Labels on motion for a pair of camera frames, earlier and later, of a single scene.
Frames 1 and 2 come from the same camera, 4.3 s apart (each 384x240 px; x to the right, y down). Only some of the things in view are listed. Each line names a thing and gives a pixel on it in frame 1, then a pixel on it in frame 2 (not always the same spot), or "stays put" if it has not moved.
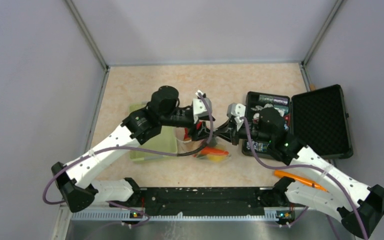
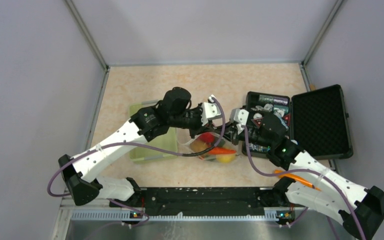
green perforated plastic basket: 165,142 stays put
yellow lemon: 217,158 -> 226,158
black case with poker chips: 318,120 stays put
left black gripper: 206,118 stays put
